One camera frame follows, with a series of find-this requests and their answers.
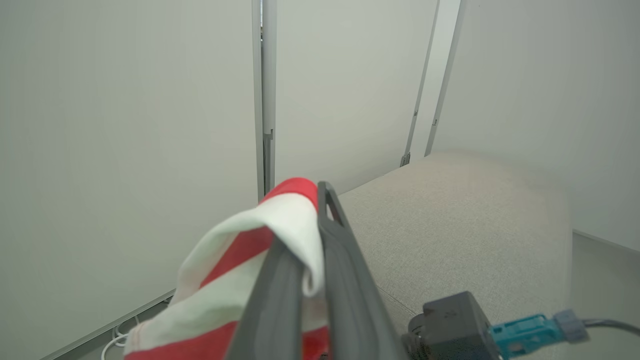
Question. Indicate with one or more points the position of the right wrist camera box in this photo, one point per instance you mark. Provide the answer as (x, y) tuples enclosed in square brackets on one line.
[(455, 325)]

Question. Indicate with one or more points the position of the white partition panel grey frame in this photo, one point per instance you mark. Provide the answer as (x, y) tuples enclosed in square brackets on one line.
[(125, 150), (350, 90), (550, 100)]

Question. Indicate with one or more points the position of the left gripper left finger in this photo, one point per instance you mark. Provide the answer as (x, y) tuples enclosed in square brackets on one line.
[(270, 320)]

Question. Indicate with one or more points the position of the grey fabric sofa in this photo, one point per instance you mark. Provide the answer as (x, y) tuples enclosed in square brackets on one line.
[(450, 225)]

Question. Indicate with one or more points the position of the red white sports shirt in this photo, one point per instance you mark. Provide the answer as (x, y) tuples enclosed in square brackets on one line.
[(225, 300)]

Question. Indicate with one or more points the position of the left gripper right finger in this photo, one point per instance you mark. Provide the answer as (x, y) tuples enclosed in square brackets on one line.
[(350, 300)]

